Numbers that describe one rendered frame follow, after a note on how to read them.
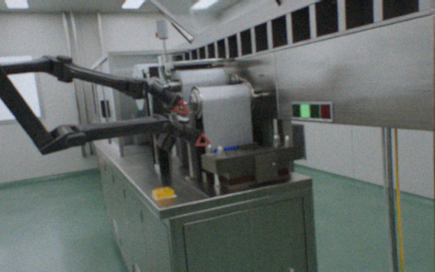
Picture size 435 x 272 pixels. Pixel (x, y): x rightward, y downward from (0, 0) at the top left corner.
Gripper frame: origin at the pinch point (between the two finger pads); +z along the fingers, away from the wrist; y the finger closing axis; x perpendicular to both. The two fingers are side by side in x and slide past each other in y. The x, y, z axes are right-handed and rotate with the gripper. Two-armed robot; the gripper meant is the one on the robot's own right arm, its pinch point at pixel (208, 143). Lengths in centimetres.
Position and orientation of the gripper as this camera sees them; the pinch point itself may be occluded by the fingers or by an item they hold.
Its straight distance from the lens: 166.3
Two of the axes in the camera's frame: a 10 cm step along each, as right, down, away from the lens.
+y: 3.9, 0.9, -9.2
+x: 3.8, -9.2, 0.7
